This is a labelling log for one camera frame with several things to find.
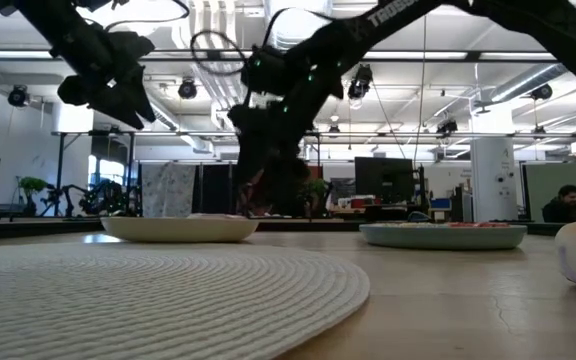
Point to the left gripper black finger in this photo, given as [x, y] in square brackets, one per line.
[142, 95]
[118, 107]

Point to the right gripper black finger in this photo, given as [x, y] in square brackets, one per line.
[288, 185]
[248, 172]

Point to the small white donut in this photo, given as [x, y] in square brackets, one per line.
[413, 225]

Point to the small pink donut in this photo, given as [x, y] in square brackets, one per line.
[478, 224]

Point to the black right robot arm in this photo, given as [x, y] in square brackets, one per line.
[543, 25]

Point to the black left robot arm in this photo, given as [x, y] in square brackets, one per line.
[38, 20]

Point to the leafy background plant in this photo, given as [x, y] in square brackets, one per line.
[315, 189]

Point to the black ceiling spotlight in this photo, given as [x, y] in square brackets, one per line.
[360, 82]
[541, 92]
[187, 89]
[447, 126]
[18, 96]

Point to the red storage box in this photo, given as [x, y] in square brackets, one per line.
[359, 202]

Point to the patterned hanging cloth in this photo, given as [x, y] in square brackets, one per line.
[168, 190]

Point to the cream round plate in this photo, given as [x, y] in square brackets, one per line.
[178, 230]

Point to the black background robot arms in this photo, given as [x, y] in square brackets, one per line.
[103, 200]

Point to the black computer monitor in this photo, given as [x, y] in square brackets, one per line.
[383, 180]

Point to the green background plant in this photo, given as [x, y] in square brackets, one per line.
[32, 186]

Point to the blue storage box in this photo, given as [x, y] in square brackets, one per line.
[440, 204]

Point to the blue-green round plate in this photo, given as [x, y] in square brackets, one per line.
[443, 237]

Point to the white round woven placemat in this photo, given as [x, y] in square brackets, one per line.
[143, 300]

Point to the white round pillar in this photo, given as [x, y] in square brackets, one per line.
[493, 180]

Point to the grey-green partition panel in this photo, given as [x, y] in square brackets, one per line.
[548, 180]

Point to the person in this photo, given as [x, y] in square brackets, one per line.
[565, 205]

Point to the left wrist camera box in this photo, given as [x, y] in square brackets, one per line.
[74, 90]

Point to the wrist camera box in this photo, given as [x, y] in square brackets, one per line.
[74, 90]
[268, 72]

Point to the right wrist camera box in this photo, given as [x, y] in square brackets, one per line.
[268, 72]

